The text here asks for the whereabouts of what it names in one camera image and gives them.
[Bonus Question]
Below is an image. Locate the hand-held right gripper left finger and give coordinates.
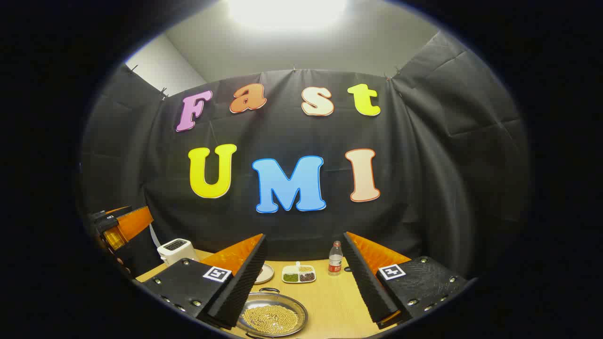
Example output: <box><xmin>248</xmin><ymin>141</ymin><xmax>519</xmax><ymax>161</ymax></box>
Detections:
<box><xmin>141</xmin><ymin>234</ymin><xmax>268</xmax><ymax>329</ymax></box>

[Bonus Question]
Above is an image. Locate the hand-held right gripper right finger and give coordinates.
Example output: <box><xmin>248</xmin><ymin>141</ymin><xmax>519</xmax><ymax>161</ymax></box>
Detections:
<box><xmin>342</xmin><ymin>231</ymin><xmax>470</xmax><ymax>330</ymax></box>

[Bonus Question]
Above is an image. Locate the steel pot with black handles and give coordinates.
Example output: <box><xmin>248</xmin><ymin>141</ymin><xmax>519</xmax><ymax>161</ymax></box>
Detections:
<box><xmin>237</xmin><ymin>287</ymin><xmax>309</xmax><ymax>338</ymax></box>

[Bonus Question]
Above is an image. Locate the round white plate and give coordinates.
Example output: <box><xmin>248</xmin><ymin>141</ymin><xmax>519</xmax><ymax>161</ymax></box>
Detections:
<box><xmin>254</xmin><ymin>263</ymin><xmax>275</xmax><ymax>285</ymax></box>

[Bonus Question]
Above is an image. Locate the clear plastic water bottle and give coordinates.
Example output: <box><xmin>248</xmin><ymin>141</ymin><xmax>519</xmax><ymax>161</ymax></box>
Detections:
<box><xmin>328</xmin><ymin>241</ymin><xmax>343</xmax><ymax>276</ymax></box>

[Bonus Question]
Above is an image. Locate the large pile of soybeans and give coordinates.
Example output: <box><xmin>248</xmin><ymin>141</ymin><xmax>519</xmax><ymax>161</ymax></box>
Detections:
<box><xmin>243</xmin><ymin>305</ymin><xmax>299</xmax><ymax>335</ymax></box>

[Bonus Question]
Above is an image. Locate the white toaster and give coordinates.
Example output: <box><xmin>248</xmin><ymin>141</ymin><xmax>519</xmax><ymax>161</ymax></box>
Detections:
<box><xmin>157</xmin><ymin>238</ymin><xmax>197</xmax><ymax>267</ymax></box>

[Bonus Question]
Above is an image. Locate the white divided dish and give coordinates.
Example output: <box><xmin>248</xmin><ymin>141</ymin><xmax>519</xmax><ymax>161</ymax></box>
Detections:
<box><xmin>281</xmin><ymin>262</ymin><xmax>317</xmax><ymax>284</ymax></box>

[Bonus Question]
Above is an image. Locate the black backdrop cloth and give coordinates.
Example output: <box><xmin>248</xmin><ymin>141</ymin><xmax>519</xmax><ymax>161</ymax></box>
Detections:
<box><xmin>78</xmin><ymin>31</ymin><xmax>533</xmax><ymax>283</ymax></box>

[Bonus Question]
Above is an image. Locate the ceiling light panel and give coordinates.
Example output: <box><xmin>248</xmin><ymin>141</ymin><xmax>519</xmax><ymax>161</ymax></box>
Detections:
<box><xmin>225</xmin><ymin>0</ymin><xmax>350</xmax><ymax>30</ymax></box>

